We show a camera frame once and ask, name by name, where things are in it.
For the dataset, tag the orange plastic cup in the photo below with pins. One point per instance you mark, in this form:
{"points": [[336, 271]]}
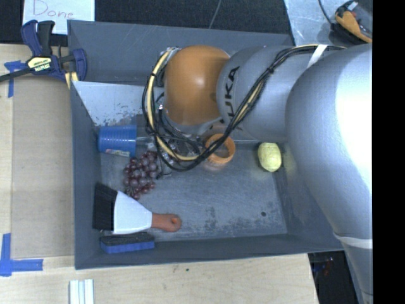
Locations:
{"points": [[218, 161]]}

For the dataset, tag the purple toy grape bunch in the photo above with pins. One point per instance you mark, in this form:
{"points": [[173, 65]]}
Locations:
{"points": [[141, 173]]}

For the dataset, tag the grey metal bin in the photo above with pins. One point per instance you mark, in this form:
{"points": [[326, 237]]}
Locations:
{"points": [[221, 201]]}

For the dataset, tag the blue ribbed plastic cup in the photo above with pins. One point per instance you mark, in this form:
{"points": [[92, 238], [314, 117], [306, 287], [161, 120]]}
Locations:
{"points": [[116, 138]]}

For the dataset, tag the black and white hand brush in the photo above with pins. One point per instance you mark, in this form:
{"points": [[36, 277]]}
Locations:
{"points": [[129, 215]]}

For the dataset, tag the yellow toy lemon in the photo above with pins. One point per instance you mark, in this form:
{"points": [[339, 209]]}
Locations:
{"points": [[269, 157]]}

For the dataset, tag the blue and black eraser block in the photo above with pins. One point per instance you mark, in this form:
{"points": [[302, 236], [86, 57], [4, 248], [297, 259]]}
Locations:
{"points": [[126, 243]]}

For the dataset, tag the pale wood flat board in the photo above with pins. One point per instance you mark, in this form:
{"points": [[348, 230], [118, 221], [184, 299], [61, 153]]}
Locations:
{"points": [[41, 169]]}

